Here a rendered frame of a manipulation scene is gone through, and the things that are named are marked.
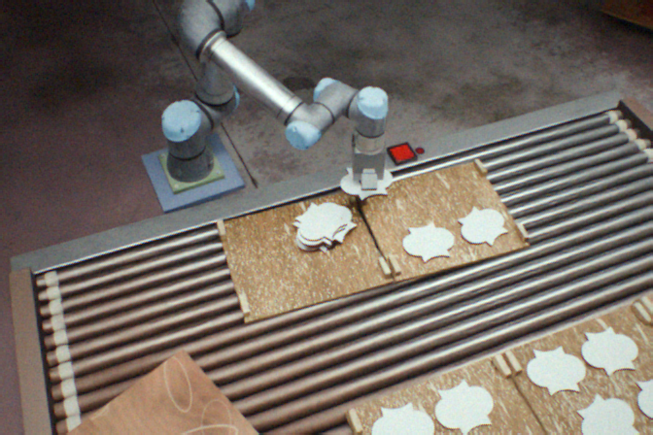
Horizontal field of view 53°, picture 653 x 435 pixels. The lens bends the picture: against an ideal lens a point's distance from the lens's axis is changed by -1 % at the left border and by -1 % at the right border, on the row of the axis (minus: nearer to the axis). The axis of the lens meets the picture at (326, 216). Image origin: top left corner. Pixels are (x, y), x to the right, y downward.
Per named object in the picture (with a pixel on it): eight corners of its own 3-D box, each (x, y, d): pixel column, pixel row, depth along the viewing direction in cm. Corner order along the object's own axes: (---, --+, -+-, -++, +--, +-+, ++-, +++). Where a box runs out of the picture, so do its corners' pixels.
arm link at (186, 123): (158, 147, 205) (151, 116, 194) (188, 121, 212) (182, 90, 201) (188, 164, 201) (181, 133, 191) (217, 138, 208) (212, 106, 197)
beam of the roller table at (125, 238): (17, 269, 192) (9, 256, 187) (609, 101, 242) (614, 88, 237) (18, 291, 187) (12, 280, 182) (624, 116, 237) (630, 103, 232)
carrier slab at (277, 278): (216, 226, 194) (216, 222, 193) (349, 193, 203) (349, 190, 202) (246, 325, 173) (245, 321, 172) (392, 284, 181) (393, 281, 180)
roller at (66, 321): (46, 325, 178) (40, 316, 174) (638, 144, 224) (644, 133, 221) (49, 340, 175) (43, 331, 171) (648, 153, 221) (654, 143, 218)
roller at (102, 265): (40, 283, 186) (34, 272, 183) (611, 117, 233) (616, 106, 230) (42, 296, 184) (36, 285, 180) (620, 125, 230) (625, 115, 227)
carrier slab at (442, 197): (353, 193, 203) (353, 189, 202) (475, 165, 211) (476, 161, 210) (395, 284, 181) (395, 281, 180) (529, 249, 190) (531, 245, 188)
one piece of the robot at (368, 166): (353, 157, 167) (351, 200, 179) (389, 156, 167) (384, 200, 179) (351, 124, 174) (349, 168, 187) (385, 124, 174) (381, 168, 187)
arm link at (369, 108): (365, 80, 166) (395, 92, 163) (363, 113, 174) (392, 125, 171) (348, 96, 162) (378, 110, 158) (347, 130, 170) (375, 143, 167)
